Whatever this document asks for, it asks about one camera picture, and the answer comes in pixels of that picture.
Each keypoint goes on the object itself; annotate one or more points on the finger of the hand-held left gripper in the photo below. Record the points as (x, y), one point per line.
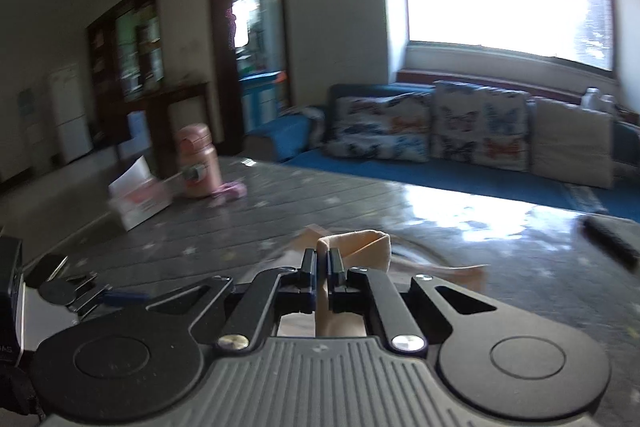
(122, 297)

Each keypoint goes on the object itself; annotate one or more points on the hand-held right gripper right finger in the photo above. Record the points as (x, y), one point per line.
(334, 279)

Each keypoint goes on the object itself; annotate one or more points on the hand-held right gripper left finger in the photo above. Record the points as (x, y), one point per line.
(311, 279)

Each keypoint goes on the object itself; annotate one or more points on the cream garment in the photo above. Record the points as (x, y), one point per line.
(370, 247)

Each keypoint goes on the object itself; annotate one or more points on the pink tissue pack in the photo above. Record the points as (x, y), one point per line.
(142, 202)

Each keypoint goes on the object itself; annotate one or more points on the grey quilted star tablecloth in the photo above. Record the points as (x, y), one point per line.
(225, 232)

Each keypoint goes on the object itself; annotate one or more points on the pink hair scrunchie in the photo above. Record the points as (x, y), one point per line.
(232, 191)

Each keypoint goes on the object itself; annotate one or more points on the dark blue sofa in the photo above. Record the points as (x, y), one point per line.
(450, 187)

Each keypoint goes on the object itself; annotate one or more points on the grey blanket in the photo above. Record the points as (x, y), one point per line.
(311, 124)

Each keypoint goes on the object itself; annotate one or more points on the pink cartoon face bottle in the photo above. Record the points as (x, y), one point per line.
(200, 162)

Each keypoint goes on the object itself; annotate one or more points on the butterfly print cushion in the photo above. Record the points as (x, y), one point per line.
(380, 127)
(480, 127)

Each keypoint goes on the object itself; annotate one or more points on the blue cabinet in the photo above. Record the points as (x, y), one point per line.
(262, 99)

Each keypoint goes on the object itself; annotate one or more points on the white refrigerator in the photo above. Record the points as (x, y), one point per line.
(70, 112)

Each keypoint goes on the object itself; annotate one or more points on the dark wooden cabinet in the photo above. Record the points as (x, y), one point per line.
(140, 57)

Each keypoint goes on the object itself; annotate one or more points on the beige cushion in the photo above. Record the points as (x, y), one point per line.
(572, 142)

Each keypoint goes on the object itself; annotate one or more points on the black remote control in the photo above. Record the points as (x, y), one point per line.
(612, 237)

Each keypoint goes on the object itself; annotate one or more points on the white plastic jug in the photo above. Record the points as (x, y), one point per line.
(595, 99)

